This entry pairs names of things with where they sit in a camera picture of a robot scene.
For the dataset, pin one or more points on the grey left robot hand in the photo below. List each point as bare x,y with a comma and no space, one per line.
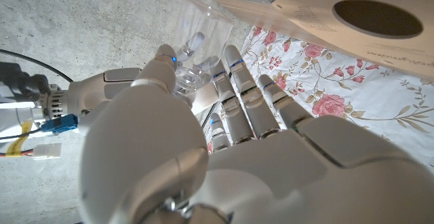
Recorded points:
271,169

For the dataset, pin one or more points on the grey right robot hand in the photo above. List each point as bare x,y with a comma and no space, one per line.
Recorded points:
95,91

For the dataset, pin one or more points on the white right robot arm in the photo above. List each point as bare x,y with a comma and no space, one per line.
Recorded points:
13,122

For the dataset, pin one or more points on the cardboard filament reel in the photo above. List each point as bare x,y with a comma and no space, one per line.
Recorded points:
356,23

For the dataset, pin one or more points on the floral backdrop cloth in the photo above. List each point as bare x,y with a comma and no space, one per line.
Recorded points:
339,88

